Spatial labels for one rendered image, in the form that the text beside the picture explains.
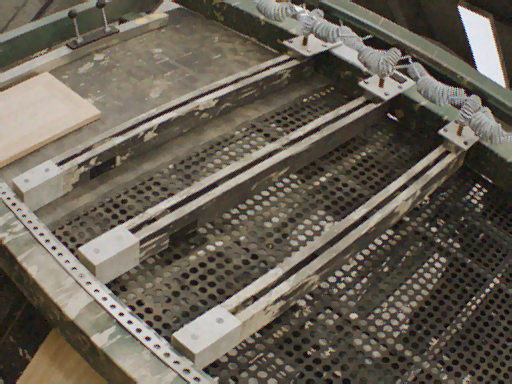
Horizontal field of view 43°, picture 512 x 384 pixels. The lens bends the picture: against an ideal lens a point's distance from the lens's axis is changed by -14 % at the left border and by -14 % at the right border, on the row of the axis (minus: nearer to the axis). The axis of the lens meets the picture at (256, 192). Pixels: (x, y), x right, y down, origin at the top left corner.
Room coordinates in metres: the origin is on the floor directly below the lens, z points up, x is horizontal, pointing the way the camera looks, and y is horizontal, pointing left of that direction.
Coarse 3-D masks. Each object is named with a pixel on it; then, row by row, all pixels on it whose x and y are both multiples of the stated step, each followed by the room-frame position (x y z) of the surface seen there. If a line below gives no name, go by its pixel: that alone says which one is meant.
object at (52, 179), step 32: (288, 64) 2.08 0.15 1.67; (192, 96) 1.89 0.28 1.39; (224, 96) 1.93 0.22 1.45; (256, 96) 2.04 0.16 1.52; (128, 128) 1.77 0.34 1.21; (160, 128) 1.81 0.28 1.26; (192, 128) 1.91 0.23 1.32; (64, 160) 1.65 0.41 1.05; (96, 160) 1.69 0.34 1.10; (32, 192) 1.57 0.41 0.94; (64, 192) 1.66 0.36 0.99
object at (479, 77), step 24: (288, 0) 2.76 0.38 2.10; (336, 0) 2.60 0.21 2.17; (336, 24) 2.66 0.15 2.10; (384, 24) 2.49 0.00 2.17; (432, 48) 2.39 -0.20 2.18; (432, 72) 2.41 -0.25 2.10; (480, 72) 2.29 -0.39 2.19; (504, 96) 2.23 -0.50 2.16; (504, 120) 2.28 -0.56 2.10; (264, 240) 2.23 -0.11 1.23
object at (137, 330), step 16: (0, 192) 1.56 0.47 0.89; (16, 208) 1.53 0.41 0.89; (32, 224) 1.50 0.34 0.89; (48, 240) 1.47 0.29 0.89; (64, 256) 1.44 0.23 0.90; (80, 272) 1.41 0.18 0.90; (96, 288) 1.39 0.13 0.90; (112, 304) 1.37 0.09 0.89; (128, 320) 1.34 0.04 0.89; (144, 336) 1.32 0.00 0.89; (160, 352) 1.29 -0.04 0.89; (176, 368) 1.27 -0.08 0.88
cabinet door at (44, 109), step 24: (0, 96) 1.93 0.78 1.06; (24, 96) 1.94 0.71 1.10; (48, 96) 1.95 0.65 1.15; (72, 96) 1.95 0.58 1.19; (0, 120) 1.84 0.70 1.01; (24, 120) 1.85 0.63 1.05; (48, 120) 1.86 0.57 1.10; (72, 120) 1.86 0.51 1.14; (0, 144) 1.76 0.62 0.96; (24, 144) 1.76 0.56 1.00
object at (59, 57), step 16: (144, 16) 2.33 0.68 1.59; (160, 16) 2.33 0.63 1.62; (128, 32) 2.25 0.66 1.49; (144, 32) 2.31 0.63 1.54; (64, 48) 2.12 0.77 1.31; (80, 48) 2.13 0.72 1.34; (96, 48) 2.19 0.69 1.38; (32, 64) 2.03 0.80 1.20; (48, 64) 2.06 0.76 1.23; (0, 80) 1.95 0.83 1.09; (16, 80) 1.99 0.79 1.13
